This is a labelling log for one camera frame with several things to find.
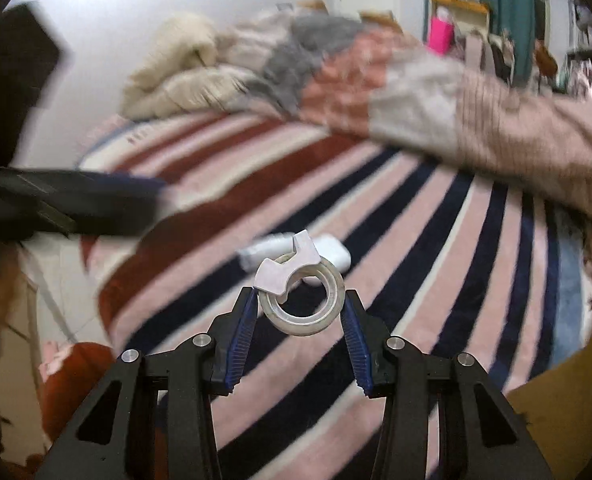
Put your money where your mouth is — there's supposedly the pink grey patchwork quilt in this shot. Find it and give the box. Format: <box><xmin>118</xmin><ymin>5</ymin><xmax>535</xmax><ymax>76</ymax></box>
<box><xmin>216</xmin><ymin>7</ymin><xmax>592</xmax><ymax>226</ymax></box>

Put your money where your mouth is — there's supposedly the red cloth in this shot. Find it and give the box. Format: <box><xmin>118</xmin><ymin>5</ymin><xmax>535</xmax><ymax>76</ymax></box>
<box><xmin>41</xmin><ymin>342</ymin><xmax>122</xmax><ymax>453</ymax></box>

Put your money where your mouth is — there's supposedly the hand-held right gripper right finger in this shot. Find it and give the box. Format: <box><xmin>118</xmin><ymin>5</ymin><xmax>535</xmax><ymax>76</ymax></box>
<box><xmin>343</xmin><ymin>290</ymin><xmax>556</xmax><ymax>480</ymax></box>

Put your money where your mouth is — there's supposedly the striped fleece blanket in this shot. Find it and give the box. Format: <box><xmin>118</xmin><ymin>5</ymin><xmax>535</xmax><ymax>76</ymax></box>
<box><xmin>76</xmin><ymin>110</ymin><xmax>592</xmax><ymax>480</ymax></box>

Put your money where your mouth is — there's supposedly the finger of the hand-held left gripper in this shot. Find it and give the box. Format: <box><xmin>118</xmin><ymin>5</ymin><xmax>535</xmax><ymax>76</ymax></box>
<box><xmin>0</xmin><ymin>169</ymin><xmax>169</xmax><ymax>242</ymax></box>

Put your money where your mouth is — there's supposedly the small white bottle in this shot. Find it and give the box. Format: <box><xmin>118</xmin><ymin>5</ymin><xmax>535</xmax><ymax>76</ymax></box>
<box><xmin>238</xmin><ymin>234</ymin><xmax>297</xmax><ymax>271</ymax></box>

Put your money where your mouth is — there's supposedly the pink bag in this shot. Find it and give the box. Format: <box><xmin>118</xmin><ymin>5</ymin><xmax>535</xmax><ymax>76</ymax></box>
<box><xmin>427</xmin><ymin>16</ymin><xmax>454</xmax><ymax>57</ymax></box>

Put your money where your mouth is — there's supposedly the cream fleece blanket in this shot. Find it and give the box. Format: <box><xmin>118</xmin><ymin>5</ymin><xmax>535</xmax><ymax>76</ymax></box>
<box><xmin>123</xmin><ymin>12</ymin><xmax>224</xmax><ymax>103</ymax></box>

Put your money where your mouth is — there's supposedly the beige padded cover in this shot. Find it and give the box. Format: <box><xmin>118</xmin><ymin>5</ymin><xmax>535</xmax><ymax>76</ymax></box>
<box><xmin>123</xmin><ymin>67</ymin><xmax>257</xmax><ymax>121</ymax></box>

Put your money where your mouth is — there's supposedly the clear tape roll with dispenser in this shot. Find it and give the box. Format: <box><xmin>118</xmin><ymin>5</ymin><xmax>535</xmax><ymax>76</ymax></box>
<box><xmin>255</xmin><ymin>230</ymin><xmax>345</xmax><ymax>337</ymax></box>

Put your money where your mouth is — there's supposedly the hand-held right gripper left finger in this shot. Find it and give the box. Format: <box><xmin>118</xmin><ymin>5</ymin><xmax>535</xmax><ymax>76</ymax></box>
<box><xmin>36</xmin><ymin>287</ymin><xmax>259</xmax><ymax>480</ymax></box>

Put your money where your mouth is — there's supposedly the white earbuds case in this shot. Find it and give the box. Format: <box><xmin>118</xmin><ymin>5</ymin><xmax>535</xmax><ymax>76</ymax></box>
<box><xmin>316</xmin><ymin>234</ymin><xmax>351</xmax><ymax>273</ymax></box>

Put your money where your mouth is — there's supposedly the yellow shelf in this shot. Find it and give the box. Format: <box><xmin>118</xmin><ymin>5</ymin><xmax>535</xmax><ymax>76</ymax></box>
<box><xmin>428</xmin><ymin>0</ymin><xmax>491</xmax><ymax>56</ymax></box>

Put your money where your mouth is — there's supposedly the brown cardboard box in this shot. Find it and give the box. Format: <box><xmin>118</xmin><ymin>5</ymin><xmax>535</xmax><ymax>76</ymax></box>
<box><xmin>506</xmin><ymin>340</ymin><xmax>592</xmax><ymax>480</ymax></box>

